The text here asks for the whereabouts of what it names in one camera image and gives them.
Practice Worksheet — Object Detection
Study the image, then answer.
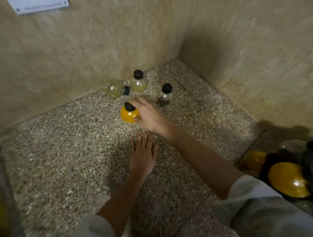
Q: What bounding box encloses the person's right hand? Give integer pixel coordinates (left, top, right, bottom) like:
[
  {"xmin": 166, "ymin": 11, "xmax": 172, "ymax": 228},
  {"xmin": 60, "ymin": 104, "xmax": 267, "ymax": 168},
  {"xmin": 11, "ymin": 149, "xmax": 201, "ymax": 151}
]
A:
[{"xmin": 126, "ymin": 96, "xmax": 173, "ymax": 134}]

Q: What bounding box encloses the person's left hand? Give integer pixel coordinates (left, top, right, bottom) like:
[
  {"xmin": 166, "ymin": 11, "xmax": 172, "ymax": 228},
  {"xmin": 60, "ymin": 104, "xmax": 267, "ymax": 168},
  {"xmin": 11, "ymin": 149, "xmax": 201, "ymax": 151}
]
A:
[{"xmin": 130, "ymin": 130, "xmax": 158, "ymax": 180}]

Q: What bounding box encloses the orange bottle with black cap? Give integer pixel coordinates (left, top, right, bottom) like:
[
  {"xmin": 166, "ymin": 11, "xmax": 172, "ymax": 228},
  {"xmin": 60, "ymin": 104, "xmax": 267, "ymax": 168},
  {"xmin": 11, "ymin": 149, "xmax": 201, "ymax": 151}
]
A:
[{"xmin": 120, "ymin": 101, "xmax": 141, "ymax": 124}]

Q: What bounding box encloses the person's left forearm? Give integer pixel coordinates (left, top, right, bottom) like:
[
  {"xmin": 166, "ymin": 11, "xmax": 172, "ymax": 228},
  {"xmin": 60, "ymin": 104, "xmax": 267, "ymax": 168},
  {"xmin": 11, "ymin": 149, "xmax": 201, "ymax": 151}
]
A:
[{"xmin": 96, "ymin": 171, "xmax": 152, "ymax": 237}]

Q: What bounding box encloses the person's right forearm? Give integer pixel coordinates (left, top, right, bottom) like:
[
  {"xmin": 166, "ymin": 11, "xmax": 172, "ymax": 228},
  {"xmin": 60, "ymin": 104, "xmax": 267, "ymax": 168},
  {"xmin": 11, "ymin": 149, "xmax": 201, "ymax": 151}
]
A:
[{"xmin": 160, "ymin": 122, "xmax": 245, "ymax": 201}]

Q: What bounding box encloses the pale yellow bottle, black cap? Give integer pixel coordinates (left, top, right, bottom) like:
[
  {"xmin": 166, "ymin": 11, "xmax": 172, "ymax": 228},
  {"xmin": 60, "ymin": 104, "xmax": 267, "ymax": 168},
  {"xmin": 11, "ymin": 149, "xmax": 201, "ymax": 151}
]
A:
[
  {"xmin": 129, "ymin": 70, "xmax": 149, "ymax": 94},
  {"xmin": 104, "ymin": 79, "xmax": 131, "ymax": 98}
]

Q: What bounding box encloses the clear bottle with dark contents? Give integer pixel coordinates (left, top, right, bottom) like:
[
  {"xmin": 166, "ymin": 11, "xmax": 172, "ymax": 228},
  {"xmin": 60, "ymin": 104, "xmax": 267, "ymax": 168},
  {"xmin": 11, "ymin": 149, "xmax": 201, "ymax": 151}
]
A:
[{"xmin": 156, "ymin": 83, "xmax": 175, "ymax": 106}]

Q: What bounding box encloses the grey left sleeve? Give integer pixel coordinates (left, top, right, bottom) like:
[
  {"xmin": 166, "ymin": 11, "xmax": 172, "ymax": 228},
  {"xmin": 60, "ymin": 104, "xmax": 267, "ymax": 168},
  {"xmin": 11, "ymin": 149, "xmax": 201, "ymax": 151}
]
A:
[{"xmin": 72, "ymin": 214, "xmax": 116, "ymax": 237}]

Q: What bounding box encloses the grey sleeve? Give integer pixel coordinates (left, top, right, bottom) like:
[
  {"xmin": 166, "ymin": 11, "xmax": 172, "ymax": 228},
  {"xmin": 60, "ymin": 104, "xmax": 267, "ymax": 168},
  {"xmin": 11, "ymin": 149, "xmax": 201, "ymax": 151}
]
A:
[
  {"xmin": 72, "ymin": 214, "xmax": 116, "ymax": 237},
  {"xmin": 212, "ymin": 174, "xmax": 313, "ymax": 237}
]

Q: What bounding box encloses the small orange round bottle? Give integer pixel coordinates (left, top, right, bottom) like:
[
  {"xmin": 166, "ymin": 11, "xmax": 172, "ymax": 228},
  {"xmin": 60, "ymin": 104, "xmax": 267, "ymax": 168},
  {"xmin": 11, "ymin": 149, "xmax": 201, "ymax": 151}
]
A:
[{"xmin": 244, "ymin": 151, "xmax": 267, "ymax": 172}]

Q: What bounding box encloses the grey right sleeve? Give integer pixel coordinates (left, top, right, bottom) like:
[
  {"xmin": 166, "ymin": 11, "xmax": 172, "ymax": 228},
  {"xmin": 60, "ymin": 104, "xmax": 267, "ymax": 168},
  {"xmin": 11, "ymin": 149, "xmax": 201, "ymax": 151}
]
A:
[{"xmin": 212, "ymin": 174, "xmax": 313, "ymax": 237}]

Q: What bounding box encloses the large orange round bottle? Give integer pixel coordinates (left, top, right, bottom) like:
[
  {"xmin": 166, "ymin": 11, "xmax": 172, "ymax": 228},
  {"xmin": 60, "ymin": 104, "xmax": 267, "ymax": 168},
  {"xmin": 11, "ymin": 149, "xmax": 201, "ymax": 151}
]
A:
[{"xmin": 267, "ymin": 162, "xmax": 311, "ymax": 199}]

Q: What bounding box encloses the clear round empty bottle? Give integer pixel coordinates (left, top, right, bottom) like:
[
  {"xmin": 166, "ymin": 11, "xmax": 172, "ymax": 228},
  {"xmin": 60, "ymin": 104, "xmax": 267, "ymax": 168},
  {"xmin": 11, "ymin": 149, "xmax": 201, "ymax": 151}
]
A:
[{"xmin": 278, "ymin": 139, "xmax": 309, "ymax": 157}]

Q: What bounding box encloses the white wall plate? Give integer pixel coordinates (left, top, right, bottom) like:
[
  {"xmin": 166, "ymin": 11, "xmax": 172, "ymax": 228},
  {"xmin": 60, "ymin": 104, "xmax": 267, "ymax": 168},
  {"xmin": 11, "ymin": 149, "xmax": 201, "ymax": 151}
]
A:
[{"xmin": 6, "ymin": 0, "xmax": 71, "ymax": 15}]

